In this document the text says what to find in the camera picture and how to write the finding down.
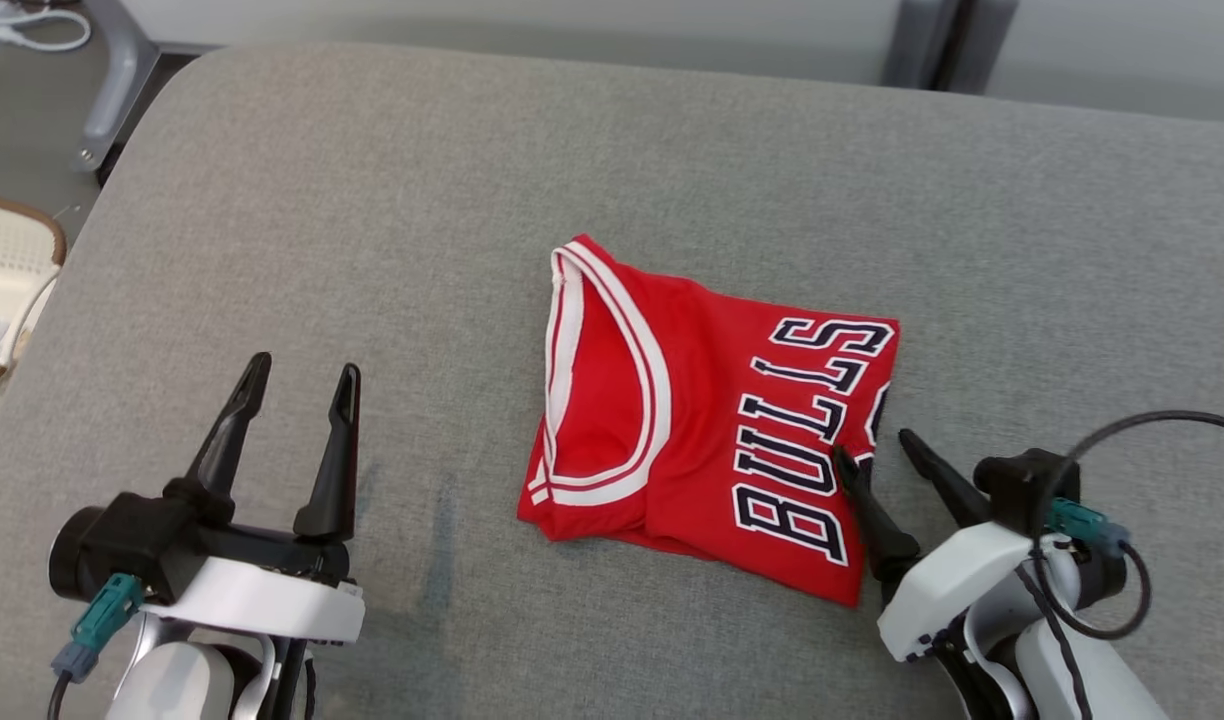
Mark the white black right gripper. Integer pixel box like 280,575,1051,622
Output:
832,428,1079,663

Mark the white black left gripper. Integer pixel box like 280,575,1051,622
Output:
142,352,366,644

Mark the red Bulls basketball jersey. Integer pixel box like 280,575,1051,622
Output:
517,233,901,609

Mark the white laundry basket brown rim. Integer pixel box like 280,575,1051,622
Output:
0,193,69,398

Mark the grey metal table leg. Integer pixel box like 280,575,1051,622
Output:
72,0,163,173

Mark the right black cable teal connector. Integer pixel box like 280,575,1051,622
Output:
1012,410,1224,720

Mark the black cable teal connector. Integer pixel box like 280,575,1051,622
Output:
1012,410,1224,720
50,573,145,720

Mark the left black cable teal connector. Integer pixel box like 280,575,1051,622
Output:
50,573,145,720

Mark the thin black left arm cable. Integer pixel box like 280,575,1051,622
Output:
272,640,319,720

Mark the grey metal frame post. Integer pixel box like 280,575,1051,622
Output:
880,0,958,91
957,0,1013,96

